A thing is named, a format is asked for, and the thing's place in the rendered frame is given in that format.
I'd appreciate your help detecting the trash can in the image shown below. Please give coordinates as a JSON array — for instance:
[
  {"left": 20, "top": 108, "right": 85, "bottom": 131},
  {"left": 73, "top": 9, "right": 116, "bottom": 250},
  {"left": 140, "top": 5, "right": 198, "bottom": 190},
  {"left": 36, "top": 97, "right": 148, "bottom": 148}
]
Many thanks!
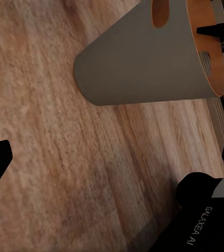
[{"left": 74, "top": 0, "right": 224, "bottom": 106}]

